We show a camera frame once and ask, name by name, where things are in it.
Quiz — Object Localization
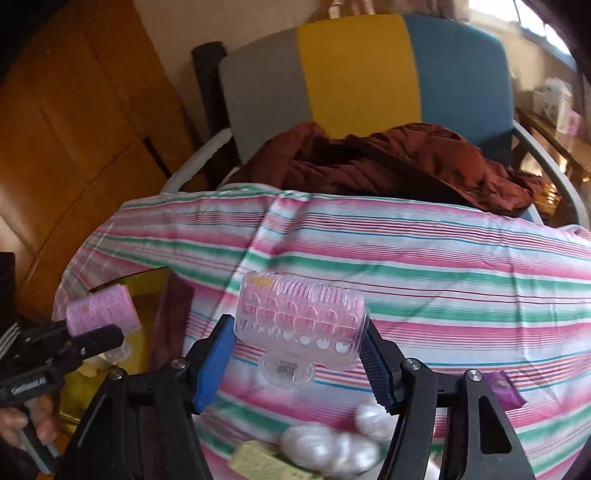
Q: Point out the pink hair roller end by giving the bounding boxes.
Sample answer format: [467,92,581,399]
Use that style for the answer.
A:
[66,284,141,337]

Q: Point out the pink hair roller with clip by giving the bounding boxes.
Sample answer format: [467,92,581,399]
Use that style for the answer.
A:
[235,271,369,389]

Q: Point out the clear plastic bag wad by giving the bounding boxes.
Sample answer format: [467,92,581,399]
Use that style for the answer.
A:
[280,423,382,477]

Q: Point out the person left hand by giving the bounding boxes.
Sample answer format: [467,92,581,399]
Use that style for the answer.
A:
[0,394,58,451]

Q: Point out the gold tin box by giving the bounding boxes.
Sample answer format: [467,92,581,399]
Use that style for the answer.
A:
[59,267,194,432]

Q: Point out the striped pink green tablecloth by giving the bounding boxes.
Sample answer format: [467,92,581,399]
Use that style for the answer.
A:
[53,185,590,479]

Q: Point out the green beige medicine box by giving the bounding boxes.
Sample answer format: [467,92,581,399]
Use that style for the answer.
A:
[228,440,322,480]

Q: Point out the purple snack packet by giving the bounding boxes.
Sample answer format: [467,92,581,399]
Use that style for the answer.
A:
[483,371,527,411]

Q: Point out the dark red jacket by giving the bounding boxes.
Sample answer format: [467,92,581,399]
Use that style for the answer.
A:
[229,123,542,217]

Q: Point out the orange wooden wardrobe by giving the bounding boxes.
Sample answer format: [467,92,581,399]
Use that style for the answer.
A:
[1,1,198,320]

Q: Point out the wooden side desk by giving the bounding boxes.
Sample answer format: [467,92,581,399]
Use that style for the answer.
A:
[517,108,590,189]

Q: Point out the grey yellow blue chair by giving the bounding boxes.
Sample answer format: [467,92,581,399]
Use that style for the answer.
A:
[165,14,589,226]

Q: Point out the white boxes on desk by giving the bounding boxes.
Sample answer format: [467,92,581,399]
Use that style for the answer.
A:
[533,77,582,137]

